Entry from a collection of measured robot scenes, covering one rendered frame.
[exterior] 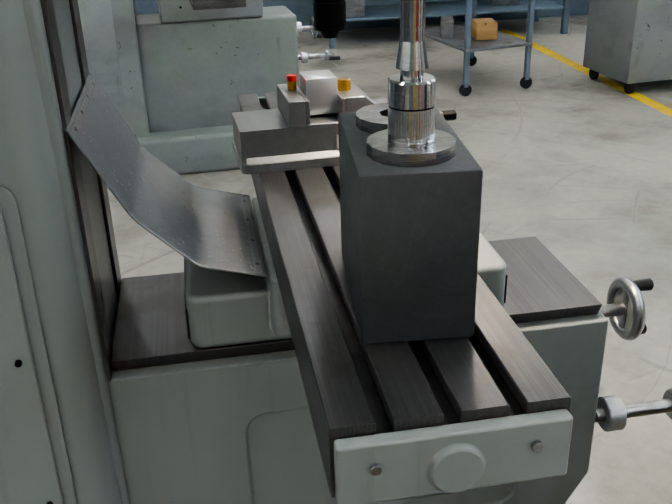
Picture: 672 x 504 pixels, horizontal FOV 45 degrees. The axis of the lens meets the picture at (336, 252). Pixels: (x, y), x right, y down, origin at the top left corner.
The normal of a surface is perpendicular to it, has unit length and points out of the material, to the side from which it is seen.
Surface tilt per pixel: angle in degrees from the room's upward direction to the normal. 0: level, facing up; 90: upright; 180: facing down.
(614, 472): 0
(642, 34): 90
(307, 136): 90
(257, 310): 90
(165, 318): 0
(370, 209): 90
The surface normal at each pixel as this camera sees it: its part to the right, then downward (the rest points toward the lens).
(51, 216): 0.78, 0.23
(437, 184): 0.08, 0.43
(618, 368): -0.03, -0.90
